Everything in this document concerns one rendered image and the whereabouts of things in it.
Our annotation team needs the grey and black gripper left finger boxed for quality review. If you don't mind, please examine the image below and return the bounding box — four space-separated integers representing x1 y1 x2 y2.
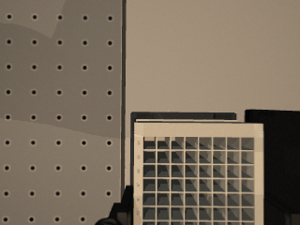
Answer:
95 186 134 225

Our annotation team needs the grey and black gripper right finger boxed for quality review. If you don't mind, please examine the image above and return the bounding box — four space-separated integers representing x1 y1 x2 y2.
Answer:
263 190 300 225

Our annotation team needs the cream deep-well block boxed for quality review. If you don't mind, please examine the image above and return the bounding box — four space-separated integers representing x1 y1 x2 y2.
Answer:
133 119 263 225

